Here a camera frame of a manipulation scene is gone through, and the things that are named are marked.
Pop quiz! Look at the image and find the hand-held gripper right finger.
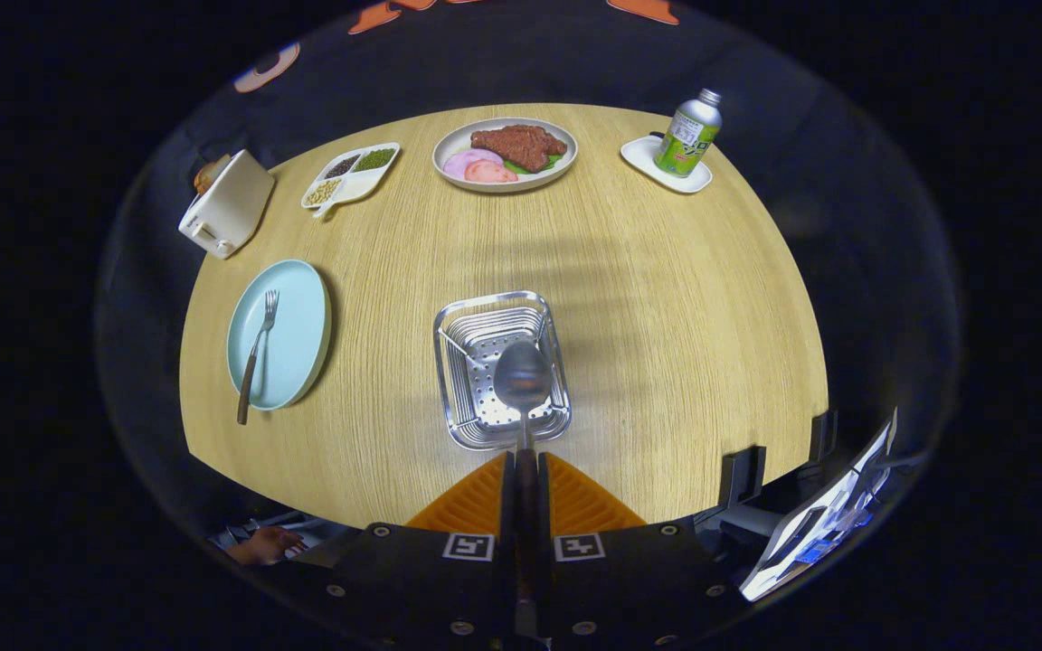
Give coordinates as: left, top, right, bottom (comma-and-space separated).
535, 450, 750, 651

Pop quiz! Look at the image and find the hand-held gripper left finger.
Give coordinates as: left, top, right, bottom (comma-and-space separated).
290, 450, 522, 651

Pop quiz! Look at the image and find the metal spoon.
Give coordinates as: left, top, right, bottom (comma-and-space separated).
494, 340, 554, 638

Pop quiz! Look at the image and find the metal fork with brown handle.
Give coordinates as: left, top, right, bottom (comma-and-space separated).
236, 289, 280, 426

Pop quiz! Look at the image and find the perforated metal basket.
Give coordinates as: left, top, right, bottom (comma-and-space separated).
433, 290, 573, 451

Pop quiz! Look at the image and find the white device with screen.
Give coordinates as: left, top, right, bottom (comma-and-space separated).
738, 407, 899, 603

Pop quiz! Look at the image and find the light blue plate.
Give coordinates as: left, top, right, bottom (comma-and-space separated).
226, 259, 333, 412

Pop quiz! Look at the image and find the white divided dish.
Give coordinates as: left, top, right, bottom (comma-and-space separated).
301, 142, 402, 220

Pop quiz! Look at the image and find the pale pink ham slice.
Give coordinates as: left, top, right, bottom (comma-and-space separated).
443, 149, 504, 182

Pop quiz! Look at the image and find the green lettuce leaf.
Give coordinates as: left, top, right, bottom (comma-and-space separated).
503, 152, 565, 175

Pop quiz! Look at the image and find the white square coaster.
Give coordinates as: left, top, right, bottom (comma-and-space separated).
620, 134, 714, 194

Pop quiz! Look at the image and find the white toaster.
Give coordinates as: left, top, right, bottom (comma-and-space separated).
178, 149, 277, 260

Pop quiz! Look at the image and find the grey plate with food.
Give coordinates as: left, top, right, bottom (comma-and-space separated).
432, 118, 579, 193

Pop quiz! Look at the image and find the brown steak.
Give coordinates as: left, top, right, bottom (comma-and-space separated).
470, 125, 568, 174

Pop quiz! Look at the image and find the green drink bottle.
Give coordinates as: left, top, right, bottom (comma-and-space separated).
653, 88, 723, 178

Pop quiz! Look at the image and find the toasted bread slice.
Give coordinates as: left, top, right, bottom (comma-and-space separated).
194, 156, 232, 194

